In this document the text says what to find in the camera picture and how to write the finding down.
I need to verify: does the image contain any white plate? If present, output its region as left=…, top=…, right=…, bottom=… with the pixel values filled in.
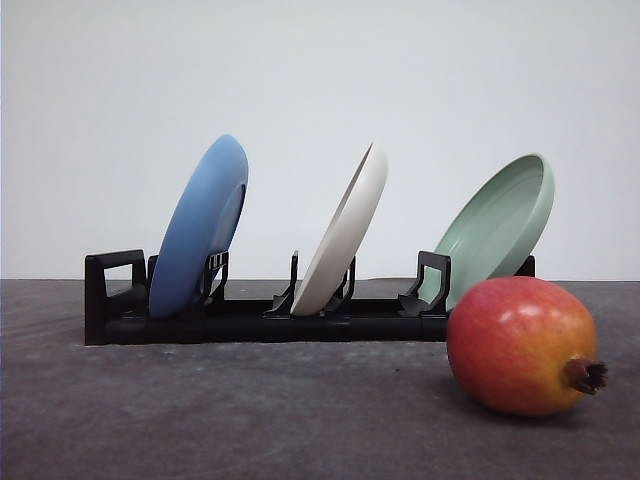
left=290, top=143, right=389, bottom=317

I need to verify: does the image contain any blue plate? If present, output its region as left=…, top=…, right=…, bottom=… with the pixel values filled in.
left=149, top=134, right=249, bottom=319

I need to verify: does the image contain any green plate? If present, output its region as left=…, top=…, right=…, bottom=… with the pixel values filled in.
left=418, top=154, right=555, bottom=306

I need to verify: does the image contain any black plate rack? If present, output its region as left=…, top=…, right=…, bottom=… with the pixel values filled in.
left=84, top=249, right=537, bottom=345

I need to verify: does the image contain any red yellow pomegranate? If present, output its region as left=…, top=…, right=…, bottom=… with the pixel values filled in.
left=447, top=276, right=608, bottom=416

